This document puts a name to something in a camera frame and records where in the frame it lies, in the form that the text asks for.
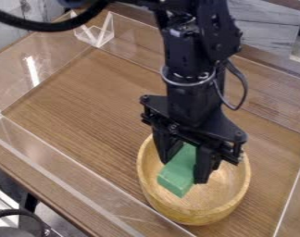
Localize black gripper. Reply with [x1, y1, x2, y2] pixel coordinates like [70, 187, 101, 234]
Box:
[141, 63, 248, 184]

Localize green rectangular block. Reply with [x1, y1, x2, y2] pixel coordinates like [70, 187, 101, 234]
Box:
[158, 143, 196, 198]

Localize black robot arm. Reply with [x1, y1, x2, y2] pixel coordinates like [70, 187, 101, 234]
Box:
[118, 0, 248, 184]

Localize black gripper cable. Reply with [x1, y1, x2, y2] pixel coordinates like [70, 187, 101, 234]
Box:
[212, 58, 249, 112]

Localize clear acrylic tray walls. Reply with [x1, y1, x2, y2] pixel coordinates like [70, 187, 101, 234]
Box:
[0, 6, 300, 237]

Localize black metal bracket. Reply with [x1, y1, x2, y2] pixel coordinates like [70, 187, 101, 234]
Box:
[31, 223, 63, 237]

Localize black table leg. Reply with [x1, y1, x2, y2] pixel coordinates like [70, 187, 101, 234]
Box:
[23, 193, 39, 213]

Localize brown wooden bowl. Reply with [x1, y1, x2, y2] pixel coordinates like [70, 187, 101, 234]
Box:
[137, 135, 252, 226]

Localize thick black hose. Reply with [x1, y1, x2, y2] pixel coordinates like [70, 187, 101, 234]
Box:
[0, 0, 113, 32]

